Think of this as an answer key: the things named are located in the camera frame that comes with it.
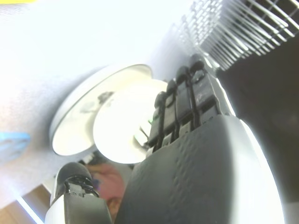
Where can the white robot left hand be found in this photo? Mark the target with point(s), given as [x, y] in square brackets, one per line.
[198, 175]

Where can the white plate two leaf prints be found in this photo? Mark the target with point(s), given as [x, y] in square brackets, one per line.
[121, 130]

